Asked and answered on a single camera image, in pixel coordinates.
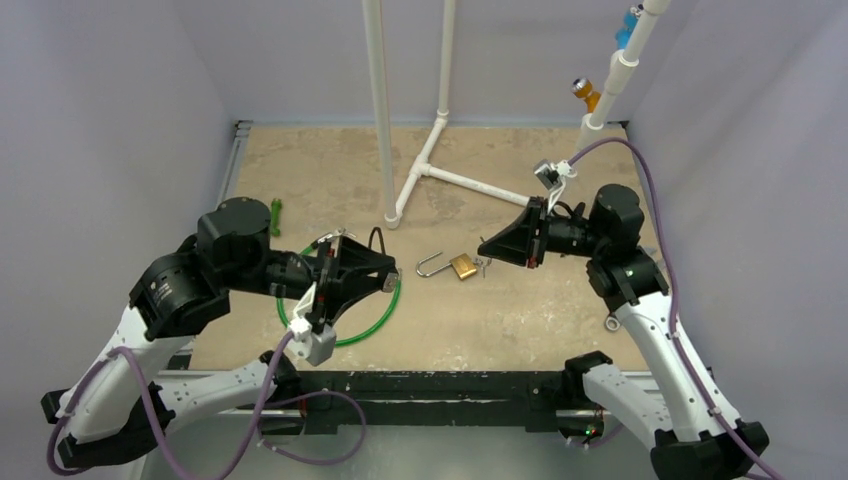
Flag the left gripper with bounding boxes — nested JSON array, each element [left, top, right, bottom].
[[228, 236, 396, 323]]

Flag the green cable lock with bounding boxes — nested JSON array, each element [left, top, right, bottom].
[[276, 228, 403, 348]]

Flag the lock key set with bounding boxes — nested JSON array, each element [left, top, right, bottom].
[[315, 227, 357, 244]]

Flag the padlock key set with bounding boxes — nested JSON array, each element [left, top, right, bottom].
[[473, 257, 493, 278]]

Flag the brass padlock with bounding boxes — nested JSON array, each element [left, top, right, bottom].
[[415, 251, 479, 281]]

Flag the black cable loop lock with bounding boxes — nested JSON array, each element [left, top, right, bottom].
[[367, 226, 402, 294]]

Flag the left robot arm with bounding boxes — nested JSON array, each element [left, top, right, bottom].
[[41, 197, 400, 476]]

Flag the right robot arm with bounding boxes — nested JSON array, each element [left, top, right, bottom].
[[477, 184, 770, 479]]

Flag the green pipe fitting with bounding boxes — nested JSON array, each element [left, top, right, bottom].
[[270, 198, 283, 237]]

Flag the adjustable wrench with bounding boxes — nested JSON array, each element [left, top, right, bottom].
[[604, 315, 622, 332]]

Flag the orange valve fitting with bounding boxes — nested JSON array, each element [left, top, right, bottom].
[[571, 77, 601, 113]]

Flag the blue valve fitting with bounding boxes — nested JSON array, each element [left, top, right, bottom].
[[615, 4, 644, 50]]

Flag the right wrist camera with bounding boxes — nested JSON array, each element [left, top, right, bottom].
[[533, 159, 577, 213]]

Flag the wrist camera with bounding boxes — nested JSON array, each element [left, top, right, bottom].
[[286, 283, 337, 367], [533, 159, 577, 213]]

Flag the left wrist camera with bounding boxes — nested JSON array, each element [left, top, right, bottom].
[[286, 283, 337, 367]]

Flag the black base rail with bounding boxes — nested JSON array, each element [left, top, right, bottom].
[[165, 351, 627, 439]]

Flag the white pvc pipe frame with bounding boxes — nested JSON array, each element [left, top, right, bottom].
[[362, 1, 685, 228]]

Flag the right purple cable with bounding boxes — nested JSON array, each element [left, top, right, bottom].
[[568, 137, 790, 480]]

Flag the aluminium frame rail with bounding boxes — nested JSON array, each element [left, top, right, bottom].
[[215, 120, 254, 205]]

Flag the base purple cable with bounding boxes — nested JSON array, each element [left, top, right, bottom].
[[256, 387, 368, 465]]

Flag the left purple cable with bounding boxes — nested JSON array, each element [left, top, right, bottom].
[[46, 331, 296, 480]]

